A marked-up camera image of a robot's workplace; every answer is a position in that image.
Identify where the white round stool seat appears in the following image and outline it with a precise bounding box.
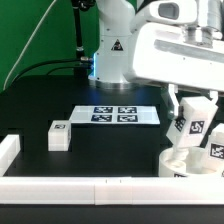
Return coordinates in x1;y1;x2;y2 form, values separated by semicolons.
158;147;224;178

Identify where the white U-shaped fence frame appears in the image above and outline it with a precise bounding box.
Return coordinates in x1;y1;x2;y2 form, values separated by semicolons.
0;135;224;205

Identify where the white cable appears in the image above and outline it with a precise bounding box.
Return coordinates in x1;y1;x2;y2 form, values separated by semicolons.
2;0;58;93

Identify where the white marker sheet with tags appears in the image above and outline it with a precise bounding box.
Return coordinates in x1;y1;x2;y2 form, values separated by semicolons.
69;105;160;125

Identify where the black pole with cables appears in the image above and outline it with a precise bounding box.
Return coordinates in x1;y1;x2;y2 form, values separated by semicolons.
3;0;96;88

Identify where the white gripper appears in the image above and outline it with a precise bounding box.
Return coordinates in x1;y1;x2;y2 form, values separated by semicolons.
124;0;224;120

